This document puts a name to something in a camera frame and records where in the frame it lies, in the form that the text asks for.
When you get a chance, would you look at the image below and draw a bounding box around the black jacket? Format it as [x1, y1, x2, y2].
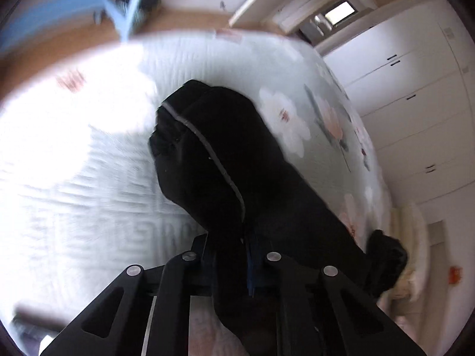
[149, 80, 407, 355]

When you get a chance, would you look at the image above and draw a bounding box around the white bedroom door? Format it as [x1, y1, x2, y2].
[228, 0, 402, 35]

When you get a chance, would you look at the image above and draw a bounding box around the beige upholstered headboard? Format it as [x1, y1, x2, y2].
[390, 220, 449, 355]

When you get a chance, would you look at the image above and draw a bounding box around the folded beige quilt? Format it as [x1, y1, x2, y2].
[388, 203, 431, 301]

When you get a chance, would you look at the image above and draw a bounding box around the floral green bedspread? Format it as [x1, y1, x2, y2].
[1, 30, 391, 355]

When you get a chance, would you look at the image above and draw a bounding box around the white wardrobe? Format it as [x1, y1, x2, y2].
[324, 0, 474, 204]

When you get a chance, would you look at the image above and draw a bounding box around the black waste bin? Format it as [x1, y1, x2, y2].
[115, 0, 162, 31]

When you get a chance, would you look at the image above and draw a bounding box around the light blue desk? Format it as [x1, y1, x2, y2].
[1, 0, 141, 55]

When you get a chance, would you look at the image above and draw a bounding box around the red wall decoration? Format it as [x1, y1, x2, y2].
[449, 266, 463, 285]

